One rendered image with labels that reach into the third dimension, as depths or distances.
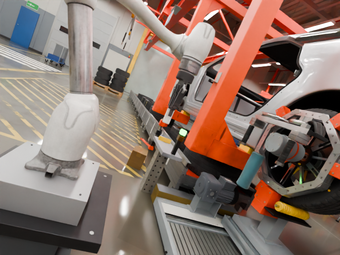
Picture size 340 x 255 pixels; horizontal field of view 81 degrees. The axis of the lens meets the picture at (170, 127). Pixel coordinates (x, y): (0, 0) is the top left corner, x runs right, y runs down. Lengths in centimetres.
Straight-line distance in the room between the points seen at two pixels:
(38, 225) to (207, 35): 89
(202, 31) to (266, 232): 136
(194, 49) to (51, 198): 74
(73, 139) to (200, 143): 106
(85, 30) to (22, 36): 1433
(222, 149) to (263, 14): 106
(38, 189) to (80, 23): 68
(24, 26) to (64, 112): 1457
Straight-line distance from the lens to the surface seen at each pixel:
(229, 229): 174
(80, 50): 101
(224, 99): 163
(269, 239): 171
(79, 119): 80
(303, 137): 124
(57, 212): 80
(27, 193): 79
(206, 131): 161
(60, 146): 83
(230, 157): 180
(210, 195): 160
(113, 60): 1202
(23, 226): 79
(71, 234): 80
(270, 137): 141
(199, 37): 88
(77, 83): 100
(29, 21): 1529
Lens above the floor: 83
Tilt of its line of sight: 7 degrees down
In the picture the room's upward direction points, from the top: 25 degrees clockwise
